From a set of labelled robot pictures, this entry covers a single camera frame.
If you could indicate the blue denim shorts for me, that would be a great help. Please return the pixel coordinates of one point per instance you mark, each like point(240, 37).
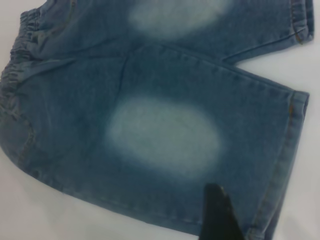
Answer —
point(155, 87)

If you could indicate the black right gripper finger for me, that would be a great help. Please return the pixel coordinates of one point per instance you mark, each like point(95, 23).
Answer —
point(217, 217)

